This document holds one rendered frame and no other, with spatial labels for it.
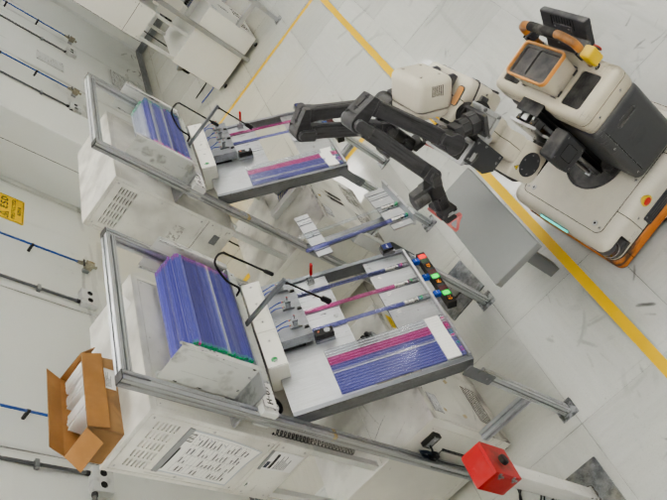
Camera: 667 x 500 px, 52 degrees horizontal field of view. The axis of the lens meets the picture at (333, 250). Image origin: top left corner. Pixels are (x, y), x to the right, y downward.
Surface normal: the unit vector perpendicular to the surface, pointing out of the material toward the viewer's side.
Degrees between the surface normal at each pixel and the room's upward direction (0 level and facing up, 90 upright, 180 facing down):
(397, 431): 0
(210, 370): 90
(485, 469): 0
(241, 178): 44
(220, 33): 90
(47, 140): 90
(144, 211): 90
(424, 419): 0
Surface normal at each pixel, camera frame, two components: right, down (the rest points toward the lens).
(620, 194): -0.71, -0.36
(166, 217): 0.31, 0.60
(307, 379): -0.08, -0.76
